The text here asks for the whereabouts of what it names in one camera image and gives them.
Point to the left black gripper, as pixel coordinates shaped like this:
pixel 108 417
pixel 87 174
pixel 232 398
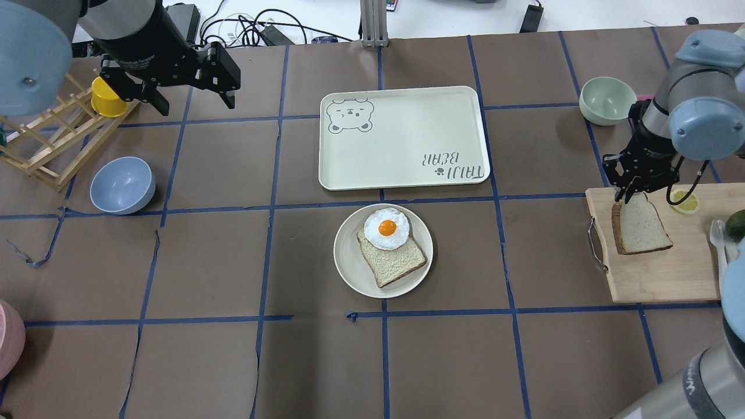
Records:
pixel 152 48

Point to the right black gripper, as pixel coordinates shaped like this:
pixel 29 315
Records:
pixel 650 156

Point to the bread slice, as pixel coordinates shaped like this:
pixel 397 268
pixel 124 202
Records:
pixel 388 266
pixel 637 227

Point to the round cream plate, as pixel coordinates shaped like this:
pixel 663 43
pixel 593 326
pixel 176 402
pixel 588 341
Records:
pixel 355 270

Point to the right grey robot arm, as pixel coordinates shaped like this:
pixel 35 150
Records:
pixel 697 113

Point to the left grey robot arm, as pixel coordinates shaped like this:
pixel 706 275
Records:
pixel 143 51

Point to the lemon slice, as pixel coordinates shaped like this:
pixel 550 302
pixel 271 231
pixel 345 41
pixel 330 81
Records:
pixel 684 201

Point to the yellow mug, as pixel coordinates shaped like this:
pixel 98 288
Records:
pixel 105 101

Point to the green bowl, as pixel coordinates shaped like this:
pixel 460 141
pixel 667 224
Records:
pixel 606 101

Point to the black power brick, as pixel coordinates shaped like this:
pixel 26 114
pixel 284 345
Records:
pixel 271 36

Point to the wooden cutting board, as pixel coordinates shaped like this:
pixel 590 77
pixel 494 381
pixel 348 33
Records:
pixel 688 271

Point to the blue bowl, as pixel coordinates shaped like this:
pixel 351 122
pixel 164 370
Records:
pixel 123 186

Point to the avocado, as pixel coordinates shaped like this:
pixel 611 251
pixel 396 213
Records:
pixel 735 226

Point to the wooden mug rack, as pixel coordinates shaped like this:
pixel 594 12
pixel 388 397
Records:
pixel 59 141

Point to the cream bear tray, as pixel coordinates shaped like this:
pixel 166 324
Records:
pixel 408 137

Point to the black power adapter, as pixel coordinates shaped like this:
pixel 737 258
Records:
pixel 532 18

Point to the fried egg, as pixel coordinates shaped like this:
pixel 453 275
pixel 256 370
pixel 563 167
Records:
pixel 387 229

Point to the pink bowl with ice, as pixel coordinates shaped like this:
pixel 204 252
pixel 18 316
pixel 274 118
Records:
pixel 13 338

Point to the aluminium frame post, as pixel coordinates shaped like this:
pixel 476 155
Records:
pixel 374 24

